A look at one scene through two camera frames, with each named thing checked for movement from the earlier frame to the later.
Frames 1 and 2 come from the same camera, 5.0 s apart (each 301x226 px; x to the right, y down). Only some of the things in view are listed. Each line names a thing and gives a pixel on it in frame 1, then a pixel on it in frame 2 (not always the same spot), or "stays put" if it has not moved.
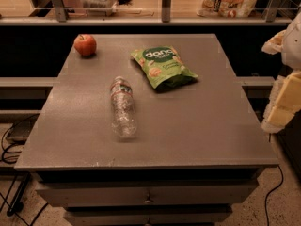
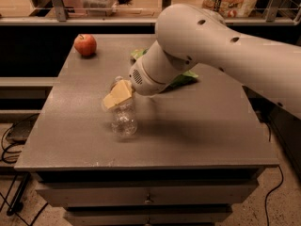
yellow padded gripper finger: x=288 y=102 → x=150 y=74
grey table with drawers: x=148 y=129 stays put
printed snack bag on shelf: x=228 y=1 stays put
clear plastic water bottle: x=123 y=117 stays put
